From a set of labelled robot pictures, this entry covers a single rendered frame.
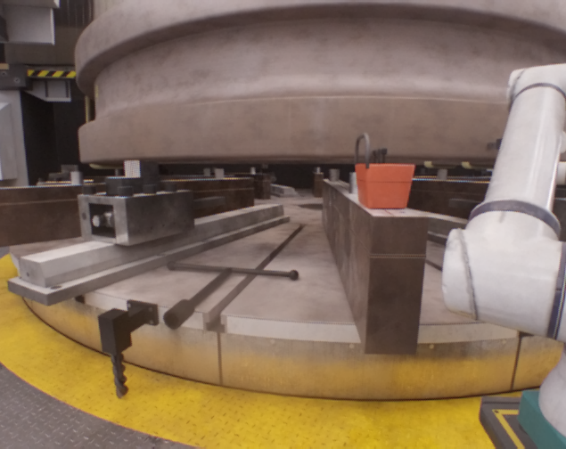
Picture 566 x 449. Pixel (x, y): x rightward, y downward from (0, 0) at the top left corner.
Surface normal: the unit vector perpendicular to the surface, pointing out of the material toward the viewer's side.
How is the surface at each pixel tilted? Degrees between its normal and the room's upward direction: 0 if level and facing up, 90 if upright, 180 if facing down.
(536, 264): 48
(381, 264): 90
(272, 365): 90
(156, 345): 90
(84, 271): 90
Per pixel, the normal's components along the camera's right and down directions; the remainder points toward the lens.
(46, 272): 0.85, -0.24
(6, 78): 0.32, 0.17
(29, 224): 0.66, 0.13
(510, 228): -0.40, -0.68
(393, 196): -0.05, 0.29
